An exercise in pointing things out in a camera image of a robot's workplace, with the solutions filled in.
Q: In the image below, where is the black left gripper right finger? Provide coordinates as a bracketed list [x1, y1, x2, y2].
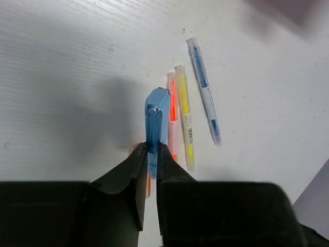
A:
[157, 145, 308, 246]

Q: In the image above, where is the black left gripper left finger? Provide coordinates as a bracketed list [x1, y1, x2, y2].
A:
[1, 143, 147, 246]

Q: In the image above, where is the thin orange highlighter pen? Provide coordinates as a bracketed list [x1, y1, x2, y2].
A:
[167, 72, 178, 161]

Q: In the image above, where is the thin yellow highlighter pen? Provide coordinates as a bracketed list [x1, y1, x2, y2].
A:
[174, 65, 195, 171]

